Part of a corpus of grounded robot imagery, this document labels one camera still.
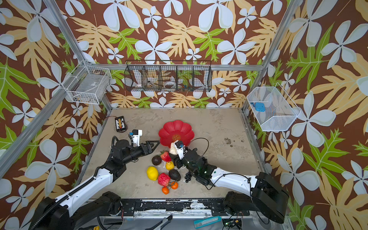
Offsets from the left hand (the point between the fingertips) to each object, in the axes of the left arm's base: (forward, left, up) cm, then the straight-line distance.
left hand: (156, 141), depth 77 cm
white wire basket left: (+32, +43, +13) cm, 55 cm away
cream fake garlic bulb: (-4, -9, -1) cm, 10 cm away
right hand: (-3, -9, -4) cm, 10 cm away
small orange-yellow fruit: (-7, -7, -16) cm, 19 cm away
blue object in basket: (+21, -61, +6) cm, 65 cm away
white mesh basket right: (+13, -68, +11) cm, 70 cm away
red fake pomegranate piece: (-16, -4, -15) cm, 22 cm away
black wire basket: (+47, -4, +11) cm, 48 cm away
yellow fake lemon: (-11, +3, -16) cm, 20 cm away
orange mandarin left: (-20, -5, -18) cm, 28 cm away
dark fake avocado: (-13, -10, -15) cm, 22 cm away
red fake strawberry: (-1, -4, -16) cm, 17 cm away
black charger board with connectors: (+27, +34, -19) cm, 47 cm away
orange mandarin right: (-18, -10, -18) cm, 27 cm away
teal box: (-34, -27, -19) cm, 48 cm away
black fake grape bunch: (-13, -18, -19) cm, 29 cm away
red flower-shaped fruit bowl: (+23, -10, -21) cm, 32 cm away
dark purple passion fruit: (-4, +1, -15) cm, 16 cm away
